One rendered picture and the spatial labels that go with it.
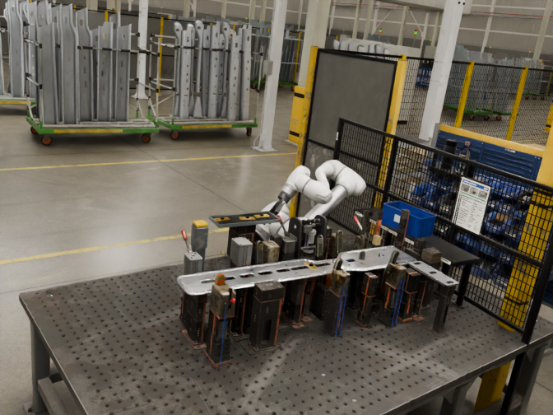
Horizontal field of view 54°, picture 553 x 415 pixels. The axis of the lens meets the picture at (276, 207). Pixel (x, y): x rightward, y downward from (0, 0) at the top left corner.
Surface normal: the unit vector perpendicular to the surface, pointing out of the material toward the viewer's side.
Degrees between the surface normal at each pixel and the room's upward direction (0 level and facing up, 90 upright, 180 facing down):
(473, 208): 90
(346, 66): 89
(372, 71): 89
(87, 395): 0
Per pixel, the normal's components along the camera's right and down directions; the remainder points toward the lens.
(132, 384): 0.11, -0.94
